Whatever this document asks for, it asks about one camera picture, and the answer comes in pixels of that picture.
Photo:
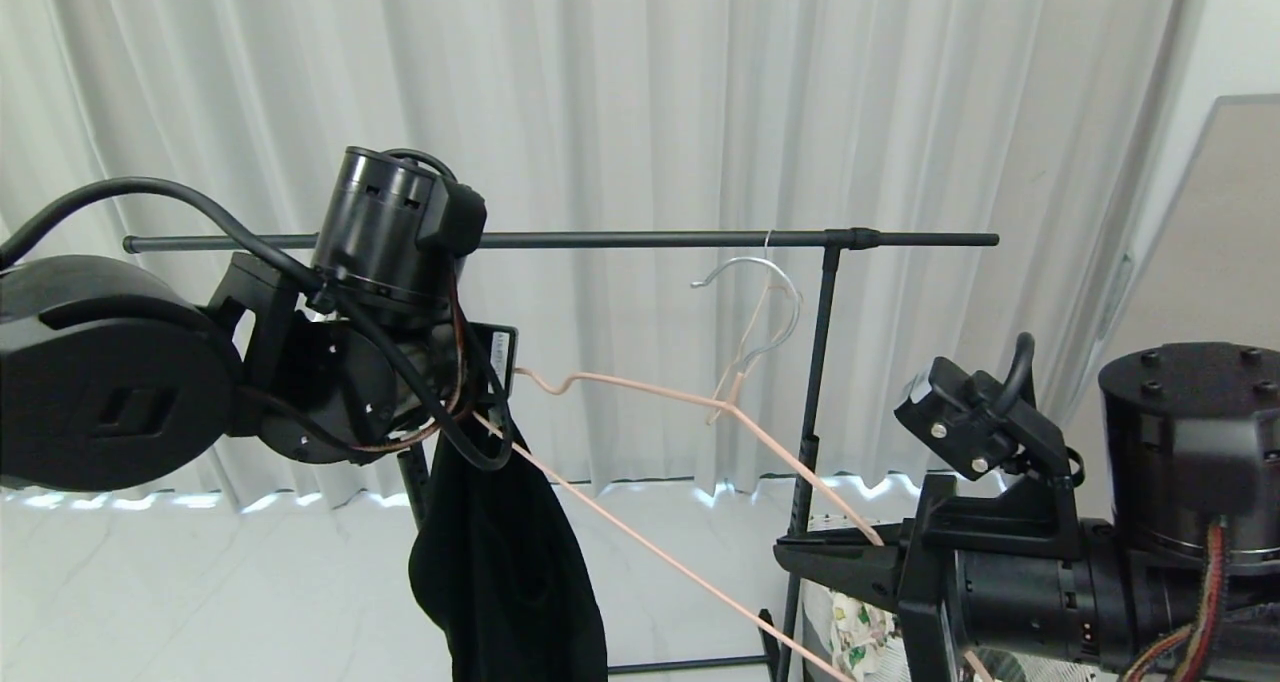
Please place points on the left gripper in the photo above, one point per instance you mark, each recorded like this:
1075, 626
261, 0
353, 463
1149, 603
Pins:
340, 392

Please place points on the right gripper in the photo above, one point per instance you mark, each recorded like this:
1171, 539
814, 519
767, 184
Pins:
1020, 607

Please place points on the pink clothes hanger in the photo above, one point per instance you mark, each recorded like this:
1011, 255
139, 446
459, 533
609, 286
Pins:
660, 547
769, 252

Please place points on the black garment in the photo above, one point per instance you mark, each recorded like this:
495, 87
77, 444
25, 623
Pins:
500, 582

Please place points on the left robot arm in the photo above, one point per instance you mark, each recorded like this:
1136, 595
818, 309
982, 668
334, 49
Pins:
100, 382

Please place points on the white laundry basket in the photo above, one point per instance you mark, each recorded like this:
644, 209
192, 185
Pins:
815, 632

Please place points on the black clothes rack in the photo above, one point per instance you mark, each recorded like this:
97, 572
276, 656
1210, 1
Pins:
620, 239

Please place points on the cream printed garment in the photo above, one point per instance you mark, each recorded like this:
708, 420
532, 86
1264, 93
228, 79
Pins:
860, 632

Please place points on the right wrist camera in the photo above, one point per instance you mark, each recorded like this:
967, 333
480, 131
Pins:
960, 422

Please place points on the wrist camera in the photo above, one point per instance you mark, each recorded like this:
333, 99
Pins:
455, 217
960, 422

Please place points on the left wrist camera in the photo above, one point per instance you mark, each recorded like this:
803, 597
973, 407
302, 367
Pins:
455, 217

